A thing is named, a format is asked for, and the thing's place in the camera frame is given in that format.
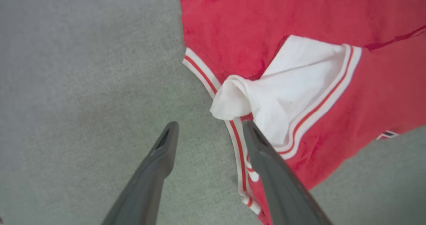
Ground grey fabric sofa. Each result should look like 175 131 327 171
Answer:
0 0 426 225

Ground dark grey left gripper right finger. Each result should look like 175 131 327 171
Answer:
242 120 333 225

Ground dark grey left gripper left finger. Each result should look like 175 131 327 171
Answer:
101 121 179 225

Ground red shorts with white trim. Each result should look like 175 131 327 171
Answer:
178 0 426 225

